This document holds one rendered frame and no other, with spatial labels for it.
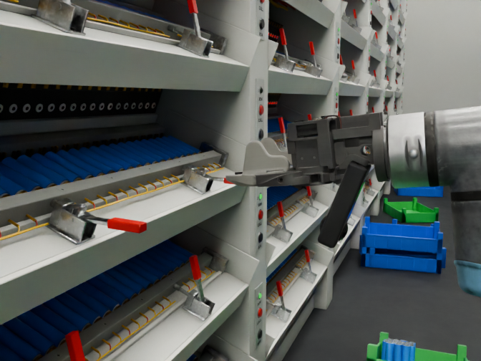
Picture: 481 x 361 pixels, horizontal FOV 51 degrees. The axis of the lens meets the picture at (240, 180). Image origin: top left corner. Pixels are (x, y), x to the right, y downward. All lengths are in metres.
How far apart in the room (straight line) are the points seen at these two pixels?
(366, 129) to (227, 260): 0.39
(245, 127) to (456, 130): 0.38
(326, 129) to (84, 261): 0.32
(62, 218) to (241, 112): 0.45
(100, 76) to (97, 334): 0.30
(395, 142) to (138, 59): 0.30
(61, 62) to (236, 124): 0.45
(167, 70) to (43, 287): 0.29
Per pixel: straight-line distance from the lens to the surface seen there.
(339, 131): 0.63
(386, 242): 2.06
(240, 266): 0.91
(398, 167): 0.60
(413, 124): 0.61
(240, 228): 0.89
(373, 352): 1.08
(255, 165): 0.65
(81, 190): 0.55
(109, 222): 0.47
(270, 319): 1.20
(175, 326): 0.74
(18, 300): 0.45
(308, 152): 0.63
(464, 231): 0.61
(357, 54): 2.23
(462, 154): 0.60
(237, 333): 0.96
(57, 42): 0.46
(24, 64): 0.44
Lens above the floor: 0.66
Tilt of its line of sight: 9 degrees down
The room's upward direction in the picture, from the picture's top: straight up
